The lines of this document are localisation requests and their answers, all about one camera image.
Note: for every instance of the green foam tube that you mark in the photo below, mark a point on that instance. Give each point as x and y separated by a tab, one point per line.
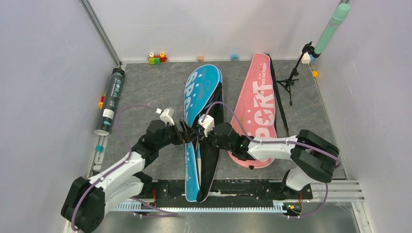
337	18

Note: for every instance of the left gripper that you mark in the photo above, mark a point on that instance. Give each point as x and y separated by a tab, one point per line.
186	138

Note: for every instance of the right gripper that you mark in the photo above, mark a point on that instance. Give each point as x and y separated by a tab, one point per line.
209	135

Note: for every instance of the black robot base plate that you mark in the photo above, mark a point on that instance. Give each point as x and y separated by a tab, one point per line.
223	193

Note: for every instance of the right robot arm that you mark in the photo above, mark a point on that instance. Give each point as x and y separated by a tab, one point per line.
315	158

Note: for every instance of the black shuttlecock tube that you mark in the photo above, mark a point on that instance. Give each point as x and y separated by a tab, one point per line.
110	103

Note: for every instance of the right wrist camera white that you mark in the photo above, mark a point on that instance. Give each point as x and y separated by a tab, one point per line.
206	122

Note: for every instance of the white slotted cable duct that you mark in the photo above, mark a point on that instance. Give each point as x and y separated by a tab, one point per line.
135	206

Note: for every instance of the small orange block right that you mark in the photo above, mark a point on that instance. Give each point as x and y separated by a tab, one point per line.
315	74

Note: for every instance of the pink racket cover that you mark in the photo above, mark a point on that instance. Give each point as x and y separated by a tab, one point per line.
255	106

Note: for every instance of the toy blocks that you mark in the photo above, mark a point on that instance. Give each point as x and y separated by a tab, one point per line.
157	59
101	102

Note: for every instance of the toy blocks at back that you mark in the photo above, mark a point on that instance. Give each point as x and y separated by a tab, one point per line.
157	59

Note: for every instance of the black mini tripod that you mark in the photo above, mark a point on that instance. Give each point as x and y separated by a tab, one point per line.
289	82

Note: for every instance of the teal clip on rail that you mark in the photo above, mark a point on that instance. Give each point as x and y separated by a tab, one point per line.
99	148

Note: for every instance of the blue racket cover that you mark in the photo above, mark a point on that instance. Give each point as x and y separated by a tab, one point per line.
203	91

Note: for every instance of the toy blocks at left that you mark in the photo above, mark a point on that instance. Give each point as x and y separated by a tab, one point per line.
101	102

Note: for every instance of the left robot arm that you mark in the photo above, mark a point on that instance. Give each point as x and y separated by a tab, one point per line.
89	200

